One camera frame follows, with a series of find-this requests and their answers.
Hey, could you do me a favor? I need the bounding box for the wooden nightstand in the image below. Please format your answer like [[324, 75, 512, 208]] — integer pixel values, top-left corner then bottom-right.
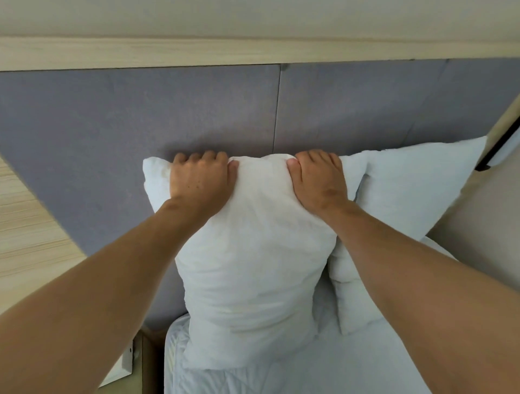
[[99, 325, 168, 394]]

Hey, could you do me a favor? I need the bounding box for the white wall socket plate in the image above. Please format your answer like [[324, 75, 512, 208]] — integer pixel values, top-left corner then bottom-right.
[[99, 340, 135, 389]]

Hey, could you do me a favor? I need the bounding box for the white pillow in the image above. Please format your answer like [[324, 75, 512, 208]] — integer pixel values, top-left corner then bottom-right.
[[142, 154, 369, 371], [328, 136, 488, 336]]

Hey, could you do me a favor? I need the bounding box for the person's right hand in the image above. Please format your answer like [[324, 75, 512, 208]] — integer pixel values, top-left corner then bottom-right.
[[286, 149, 354, 218]]

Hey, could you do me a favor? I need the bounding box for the black metal rail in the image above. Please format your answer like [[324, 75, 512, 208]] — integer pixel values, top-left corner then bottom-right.
[[474, 115, 520, 172]]

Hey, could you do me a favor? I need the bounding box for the person's left forearm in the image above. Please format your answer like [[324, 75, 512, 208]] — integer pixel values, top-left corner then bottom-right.
[[0, 198, 213, 394]]

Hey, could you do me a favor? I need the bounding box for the light wooden side panel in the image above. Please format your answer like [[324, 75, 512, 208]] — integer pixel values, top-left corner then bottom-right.
[[0, 156, 88, 316]]

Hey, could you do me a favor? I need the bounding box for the person's right forearm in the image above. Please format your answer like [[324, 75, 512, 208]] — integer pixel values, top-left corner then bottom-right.
[[324, 201, 520, 394]]

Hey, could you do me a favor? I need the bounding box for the grey padded headboard panel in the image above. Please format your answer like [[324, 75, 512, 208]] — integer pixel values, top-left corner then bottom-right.
[[0, 64, 282, 332], [272, 58, 520, 157]]

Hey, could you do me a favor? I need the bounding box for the person's left hand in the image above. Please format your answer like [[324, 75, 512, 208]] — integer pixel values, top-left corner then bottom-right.
[[169, 150, 240, 214]]

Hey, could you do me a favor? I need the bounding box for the light wooden headboard trim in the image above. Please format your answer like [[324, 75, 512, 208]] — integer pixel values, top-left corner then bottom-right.
[[0, 36, 520, 72]]

